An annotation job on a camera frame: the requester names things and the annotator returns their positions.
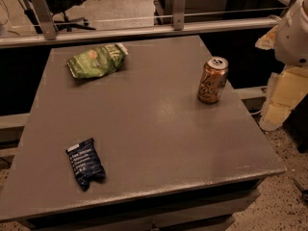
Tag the black office chair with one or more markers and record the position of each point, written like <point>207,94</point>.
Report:
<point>61,6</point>

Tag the dark tool on floor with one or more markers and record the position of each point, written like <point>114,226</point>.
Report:
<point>304,192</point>

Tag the orange soda can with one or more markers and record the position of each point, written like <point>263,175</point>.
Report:
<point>213,80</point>

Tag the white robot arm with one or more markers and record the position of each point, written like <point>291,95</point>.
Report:
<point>289,40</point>

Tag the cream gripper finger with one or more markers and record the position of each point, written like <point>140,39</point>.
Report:
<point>267,41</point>
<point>284,92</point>

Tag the metal guard rail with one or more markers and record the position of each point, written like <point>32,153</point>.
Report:
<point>118,19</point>

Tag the green jalapeno chip bag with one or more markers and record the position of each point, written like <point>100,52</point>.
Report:
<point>98,62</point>

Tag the dark blue snack packet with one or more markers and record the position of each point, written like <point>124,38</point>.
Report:
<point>85,163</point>

